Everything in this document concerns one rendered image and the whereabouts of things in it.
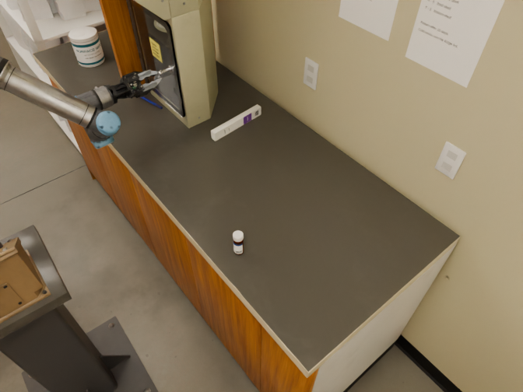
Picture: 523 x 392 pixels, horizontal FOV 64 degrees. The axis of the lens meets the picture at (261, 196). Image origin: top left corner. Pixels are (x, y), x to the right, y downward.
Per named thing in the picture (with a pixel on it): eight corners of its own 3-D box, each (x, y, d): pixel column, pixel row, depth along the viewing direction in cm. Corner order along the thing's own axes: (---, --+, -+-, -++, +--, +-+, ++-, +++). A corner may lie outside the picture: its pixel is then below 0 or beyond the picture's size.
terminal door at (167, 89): (149, 85, 187) (128, -7, 157) (185, 118, 171) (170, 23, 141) (147, 85, 186) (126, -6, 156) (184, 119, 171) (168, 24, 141)
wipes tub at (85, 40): (98, 51, 215) (89, 22, 204) (110, 61, 209) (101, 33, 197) (74, 59, 210) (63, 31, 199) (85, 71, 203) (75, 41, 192)
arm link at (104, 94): (102, 111, 152) (90, 90, 151) (113, 106, 154) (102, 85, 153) (104, 106, 146) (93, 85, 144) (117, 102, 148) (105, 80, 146)
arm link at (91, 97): (73, 125, 148) (61, 103, 146) (102, 113, 153) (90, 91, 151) (75, 122, 141) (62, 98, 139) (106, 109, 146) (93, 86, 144)
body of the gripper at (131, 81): (147, 89, 151) (117, 101, 146) (142, 94, 159) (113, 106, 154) (137, 69, 150) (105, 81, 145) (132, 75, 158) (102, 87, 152)
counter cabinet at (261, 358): (176, 138, 313) (154, 21, 246) (392, 347, 209) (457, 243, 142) (92, 178, 285) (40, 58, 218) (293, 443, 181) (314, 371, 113)
